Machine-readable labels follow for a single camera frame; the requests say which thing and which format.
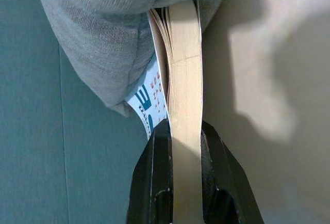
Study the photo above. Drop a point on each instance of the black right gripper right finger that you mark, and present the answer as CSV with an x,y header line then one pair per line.
x,y
227,177

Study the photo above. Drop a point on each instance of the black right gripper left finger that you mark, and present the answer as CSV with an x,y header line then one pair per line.
x,y
152,177

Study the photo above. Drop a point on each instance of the white book blue letters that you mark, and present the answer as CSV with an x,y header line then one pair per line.
x,y
184,92

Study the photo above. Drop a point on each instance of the grey pillow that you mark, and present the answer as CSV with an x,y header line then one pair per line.
x,y
108,35

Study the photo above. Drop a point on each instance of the teal upholstered headboard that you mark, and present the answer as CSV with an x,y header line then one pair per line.
x,y
33,118

